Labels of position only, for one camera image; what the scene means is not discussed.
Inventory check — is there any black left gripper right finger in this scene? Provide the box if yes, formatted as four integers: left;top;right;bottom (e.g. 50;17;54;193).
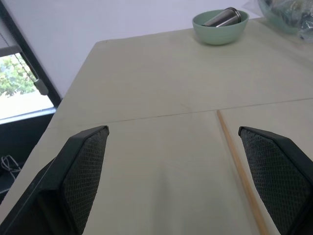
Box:
238;126;313;235

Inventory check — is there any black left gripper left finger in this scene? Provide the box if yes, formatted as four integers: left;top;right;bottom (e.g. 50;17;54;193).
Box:
0;125;110;235

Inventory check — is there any wooden chopstick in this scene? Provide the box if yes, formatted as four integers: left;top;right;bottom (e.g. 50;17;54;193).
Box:
216;110;268;235

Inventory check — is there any mint green bowl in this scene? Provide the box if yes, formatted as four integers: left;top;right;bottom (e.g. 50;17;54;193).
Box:
192;9;250;46

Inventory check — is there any clear plastic bag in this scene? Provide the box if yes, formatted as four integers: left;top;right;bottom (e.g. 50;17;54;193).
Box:
241;0;313;44

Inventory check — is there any stainless steel cylinder container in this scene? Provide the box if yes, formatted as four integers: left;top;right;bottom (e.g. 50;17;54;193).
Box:
201;7;242;27

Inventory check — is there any white cable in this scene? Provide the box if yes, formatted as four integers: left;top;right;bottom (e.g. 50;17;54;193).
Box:
0;154;22;177

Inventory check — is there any grey blind cord weight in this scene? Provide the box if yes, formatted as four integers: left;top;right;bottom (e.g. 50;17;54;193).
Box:
34;78;49;96

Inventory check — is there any black window frame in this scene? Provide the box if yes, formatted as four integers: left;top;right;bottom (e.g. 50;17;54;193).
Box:
0;0;62;177

